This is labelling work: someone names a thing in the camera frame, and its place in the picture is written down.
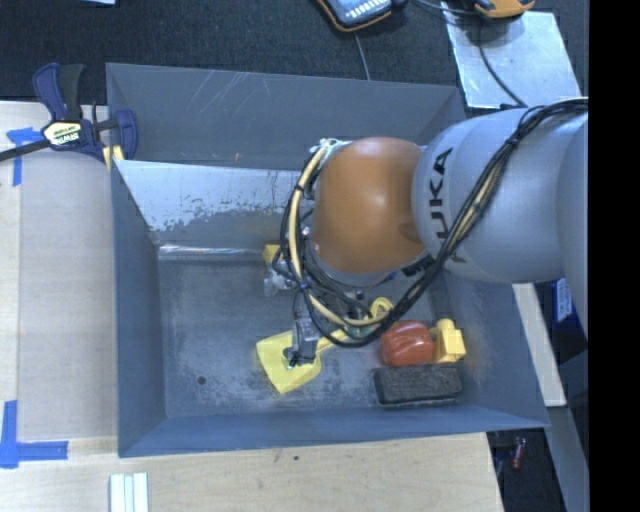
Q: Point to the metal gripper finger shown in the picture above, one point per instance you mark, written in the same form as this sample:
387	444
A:
292	364
299	355

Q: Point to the yellow toy shovel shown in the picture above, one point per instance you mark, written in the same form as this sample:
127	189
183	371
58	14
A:
280	372

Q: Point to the yellow and clear plastic object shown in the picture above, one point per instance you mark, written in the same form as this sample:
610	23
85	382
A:
272	280

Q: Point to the grey metal bin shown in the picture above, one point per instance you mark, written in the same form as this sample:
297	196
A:
210	325

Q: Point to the red toy pepper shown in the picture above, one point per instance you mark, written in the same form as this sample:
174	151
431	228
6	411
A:
406	345

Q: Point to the black sponge block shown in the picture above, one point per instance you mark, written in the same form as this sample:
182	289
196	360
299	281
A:
417	385

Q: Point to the yellow toy block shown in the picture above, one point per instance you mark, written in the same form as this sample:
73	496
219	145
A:
450	345

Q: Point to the pale wood flat board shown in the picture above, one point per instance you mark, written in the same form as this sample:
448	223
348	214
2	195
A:
65	300

